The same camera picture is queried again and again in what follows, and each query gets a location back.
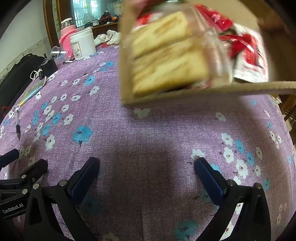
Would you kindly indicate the glass window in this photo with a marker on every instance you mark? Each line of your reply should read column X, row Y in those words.
column 97, row 9

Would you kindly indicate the shallow cardboard box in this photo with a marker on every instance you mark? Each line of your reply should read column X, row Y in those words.
column 126, row 58

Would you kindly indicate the black bag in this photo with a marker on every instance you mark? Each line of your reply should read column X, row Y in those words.
column 18, row 78

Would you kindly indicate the clear plastic cup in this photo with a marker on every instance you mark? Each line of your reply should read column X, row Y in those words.
column 56, row 52

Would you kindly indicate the dark wooden chair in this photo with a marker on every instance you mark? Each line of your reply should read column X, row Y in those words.
column 289, row 109

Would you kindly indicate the pink knitted sleeve bottle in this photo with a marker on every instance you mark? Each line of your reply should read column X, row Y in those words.
column 67, row 37

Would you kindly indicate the yellow biscuit packet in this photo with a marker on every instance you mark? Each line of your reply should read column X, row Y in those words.
column 171, row 67
column 161, row 30

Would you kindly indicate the small black white stick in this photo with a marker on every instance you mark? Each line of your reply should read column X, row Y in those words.
column 68, row 61

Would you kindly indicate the red snack packet with face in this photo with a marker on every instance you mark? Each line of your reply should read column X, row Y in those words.
column 217, row 18

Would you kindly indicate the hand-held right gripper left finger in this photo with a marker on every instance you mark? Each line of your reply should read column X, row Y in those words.
column 85, row 178

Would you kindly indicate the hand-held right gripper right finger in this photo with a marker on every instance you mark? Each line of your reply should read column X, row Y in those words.
column 208, row 178

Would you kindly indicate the white cloth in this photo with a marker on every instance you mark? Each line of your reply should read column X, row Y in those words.
column 108, row 37

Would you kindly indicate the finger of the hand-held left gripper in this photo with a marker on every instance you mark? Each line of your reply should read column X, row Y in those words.
column 9, row 157
column 34, row 168

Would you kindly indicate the black pouch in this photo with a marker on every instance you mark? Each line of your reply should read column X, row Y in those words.
column 49, row 67

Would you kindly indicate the white black pen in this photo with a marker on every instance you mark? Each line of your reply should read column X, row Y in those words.
column 17, row 125

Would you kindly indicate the purple floral tablecloth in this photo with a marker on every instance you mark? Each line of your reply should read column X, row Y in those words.
column 138, row 139

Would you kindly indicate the white plastic tub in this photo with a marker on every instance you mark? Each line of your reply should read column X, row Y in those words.
column 82, row 44

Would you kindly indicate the white red snack packet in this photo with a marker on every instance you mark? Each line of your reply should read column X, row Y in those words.
column 251, row 58

